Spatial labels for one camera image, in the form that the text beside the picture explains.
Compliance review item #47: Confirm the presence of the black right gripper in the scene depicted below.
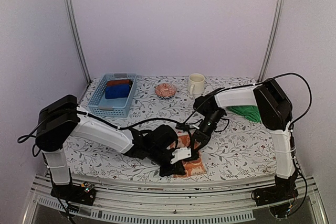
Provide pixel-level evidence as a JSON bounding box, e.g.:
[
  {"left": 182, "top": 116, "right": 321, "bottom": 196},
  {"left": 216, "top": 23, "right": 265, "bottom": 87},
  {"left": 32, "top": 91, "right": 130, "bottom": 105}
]
[{"left": 191, "top": 108, "right": 225, "bottom": 153}]

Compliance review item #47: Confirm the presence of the orange rabbit print towel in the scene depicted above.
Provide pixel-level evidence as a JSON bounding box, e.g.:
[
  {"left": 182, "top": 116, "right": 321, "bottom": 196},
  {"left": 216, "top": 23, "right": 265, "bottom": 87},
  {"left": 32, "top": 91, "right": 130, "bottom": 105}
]
[{"left": 168, "top": 132, "right": 205, "bottom": 178}]

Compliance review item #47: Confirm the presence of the green microfibre towel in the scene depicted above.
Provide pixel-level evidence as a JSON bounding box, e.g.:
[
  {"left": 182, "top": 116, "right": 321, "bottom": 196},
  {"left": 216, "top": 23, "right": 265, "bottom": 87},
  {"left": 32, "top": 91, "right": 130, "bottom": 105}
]
[{"left": 227, "top": 105, "right": 261, "bottom": 123}]

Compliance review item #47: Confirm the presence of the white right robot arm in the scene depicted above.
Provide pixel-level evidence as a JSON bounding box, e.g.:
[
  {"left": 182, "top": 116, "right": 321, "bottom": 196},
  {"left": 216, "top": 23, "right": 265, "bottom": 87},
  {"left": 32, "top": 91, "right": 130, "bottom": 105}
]
[{"left": 193, "top": 79, "right": 295, "bottom": 179}]

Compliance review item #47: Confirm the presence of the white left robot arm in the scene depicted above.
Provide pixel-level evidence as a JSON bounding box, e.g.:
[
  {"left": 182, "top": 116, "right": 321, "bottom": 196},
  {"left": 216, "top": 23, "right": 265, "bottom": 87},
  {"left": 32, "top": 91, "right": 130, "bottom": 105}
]
[{"left": 35, "top": 95, "right": 191, "bottom": 200}]

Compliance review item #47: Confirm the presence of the cream ceramic mug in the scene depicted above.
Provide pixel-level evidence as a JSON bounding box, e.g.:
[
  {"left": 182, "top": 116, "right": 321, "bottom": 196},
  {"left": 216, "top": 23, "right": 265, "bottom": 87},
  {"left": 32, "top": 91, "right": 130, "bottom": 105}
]
[{"left": 187, "top": 73, "right": 205, "bottom": 95}]

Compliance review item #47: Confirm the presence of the red patterned small bowl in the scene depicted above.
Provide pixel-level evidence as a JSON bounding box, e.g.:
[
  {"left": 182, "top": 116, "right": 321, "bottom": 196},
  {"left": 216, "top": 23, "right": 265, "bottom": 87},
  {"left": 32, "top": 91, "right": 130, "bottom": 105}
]
[{"left": 155, "top": 83, "right": 177, "bottom": 100}]

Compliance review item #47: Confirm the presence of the blue rolled towel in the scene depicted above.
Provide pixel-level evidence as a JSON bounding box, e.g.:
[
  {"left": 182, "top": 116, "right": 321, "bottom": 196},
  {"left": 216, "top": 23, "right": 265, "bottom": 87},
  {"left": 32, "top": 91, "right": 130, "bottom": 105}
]
[{"left": 104, "top": 84, "right": 131, "bottom": 99}]

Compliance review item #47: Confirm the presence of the light blue plastic basket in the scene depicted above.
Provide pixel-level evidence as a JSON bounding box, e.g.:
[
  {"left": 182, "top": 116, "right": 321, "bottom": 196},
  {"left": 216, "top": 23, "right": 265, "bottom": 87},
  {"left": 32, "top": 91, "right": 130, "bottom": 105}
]
[{"left": 88, "top": 73, "right": 138, "bottom": 118}]

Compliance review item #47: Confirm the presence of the red rolled towel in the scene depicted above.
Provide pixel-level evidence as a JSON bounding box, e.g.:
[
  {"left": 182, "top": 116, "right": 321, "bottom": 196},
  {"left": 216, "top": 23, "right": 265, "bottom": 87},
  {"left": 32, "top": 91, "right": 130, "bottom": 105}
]
[{"left": 106, "top": 79, "right": 132, "bottom": 87}]

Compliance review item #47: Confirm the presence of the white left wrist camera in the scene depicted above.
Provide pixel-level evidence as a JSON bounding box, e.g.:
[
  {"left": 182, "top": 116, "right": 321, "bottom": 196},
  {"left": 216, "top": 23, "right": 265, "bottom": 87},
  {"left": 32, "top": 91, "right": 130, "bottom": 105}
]
[{"left": 170, "top": 147, "right": 191, "bottom": 164}]

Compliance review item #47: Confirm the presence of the aluminium front rail frame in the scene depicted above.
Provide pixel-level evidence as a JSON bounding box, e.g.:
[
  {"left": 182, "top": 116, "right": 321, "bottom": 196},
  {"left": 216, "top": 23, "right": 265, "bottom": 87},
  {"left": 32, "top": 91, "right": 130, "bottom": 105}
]
[{"left": 23, "top": 174, "right": 329, "bottom": 224}]

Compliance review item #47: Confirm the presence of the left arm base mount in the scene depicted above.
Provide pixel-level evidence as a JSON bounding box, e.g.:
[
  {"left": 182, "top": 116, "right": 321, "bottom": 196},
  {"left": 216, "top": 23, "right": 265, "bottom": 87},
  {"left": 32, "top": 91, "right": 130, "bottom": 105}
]
[{"left": 50, "top": 182, "right": 97, "bottom": 206}]

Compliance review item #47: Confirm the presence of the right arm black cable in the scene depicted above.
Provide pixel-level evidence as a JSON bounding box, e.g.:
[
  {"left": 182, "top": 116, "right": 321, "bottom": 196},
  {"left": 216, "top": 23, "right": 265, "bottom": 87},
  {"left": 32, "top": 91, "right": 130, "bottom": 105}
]
[{"left": 181, "top": 72, "right": 313, "bottom": 204}]

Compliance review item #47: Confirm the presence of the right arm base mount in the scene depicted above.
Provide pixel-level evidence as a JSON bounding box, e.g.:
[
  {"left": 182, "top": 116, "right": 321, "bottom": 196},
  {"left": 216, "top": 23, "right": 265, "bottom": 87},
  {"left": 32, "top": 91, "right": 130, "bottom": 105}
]
[{"left": 251, "top": 172, "right": 299, "bottom": 206}]

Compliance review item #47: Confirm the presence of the aluminium right corner post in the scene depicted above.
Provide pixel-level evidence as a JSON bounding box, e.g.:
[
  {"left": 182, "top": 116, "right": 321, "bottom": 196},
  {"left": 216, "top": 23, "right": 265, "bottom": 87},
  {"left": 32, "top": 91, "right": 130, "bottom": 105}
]
[{"left": 258, "top": 0, "right": 285, "bottom": 81}]

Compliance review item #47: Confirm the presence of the aluminium corner post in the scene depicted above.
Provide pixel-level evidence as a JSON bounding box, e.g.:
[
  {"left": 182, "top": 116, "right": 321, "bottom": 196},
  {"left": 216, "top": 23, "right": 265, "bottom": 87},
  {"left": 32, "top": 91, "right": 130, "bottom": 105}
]
[
  {"left": 64, "top": 0, "right": 92, "bottom": 85},
  {"left": 258, "top": 0, "right": 285, "bottom": 81}
]

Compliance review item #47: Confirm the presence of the aluminium left corner post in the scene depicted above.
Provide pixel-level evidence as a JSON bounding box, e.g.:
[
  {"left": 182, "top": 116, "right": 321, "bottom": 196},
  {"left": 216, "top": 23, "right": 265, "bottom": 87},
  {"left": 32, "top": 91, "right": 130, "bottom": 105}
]
[{"left": 64, "top": 0, "right": 92, "bottom": 85}]

